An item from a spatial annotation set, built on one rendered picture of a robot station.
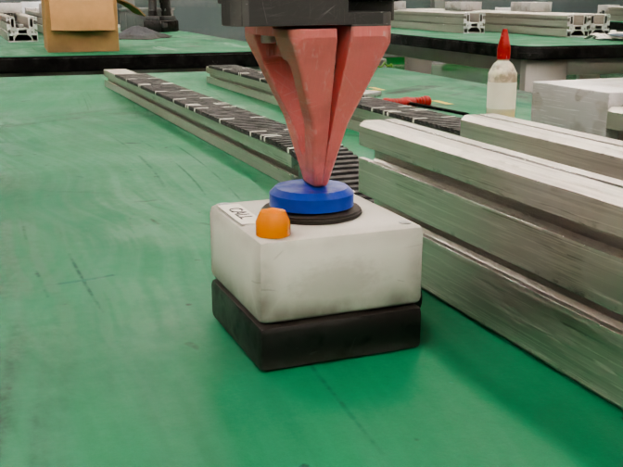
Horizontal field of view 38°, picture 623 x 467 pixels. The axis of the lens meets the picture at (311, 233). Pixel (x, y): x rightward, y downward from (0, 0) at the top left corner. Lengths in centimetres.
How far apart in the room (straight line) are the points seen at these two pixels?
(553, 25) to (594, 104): 307
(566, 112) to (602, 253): 34
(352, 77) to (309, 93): 2
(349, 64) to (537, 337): 15
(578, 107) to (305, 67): 34
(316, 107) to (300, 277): 7
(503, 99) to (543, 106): 48
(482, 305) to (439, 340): 3
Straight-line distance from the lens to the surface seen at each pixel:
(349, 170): 73
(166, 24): 409
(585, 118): 69
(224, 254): 43
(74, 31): 269
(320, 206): 41
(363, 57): 40
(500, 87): 120
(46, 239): 64
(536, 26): 386
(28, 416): 38
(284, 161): 79
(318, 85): 39
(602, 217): 38
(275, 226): 38
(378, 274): 41
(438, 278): 49
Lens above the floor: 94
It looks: 15 degrees down
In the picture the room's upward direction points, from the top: straight up
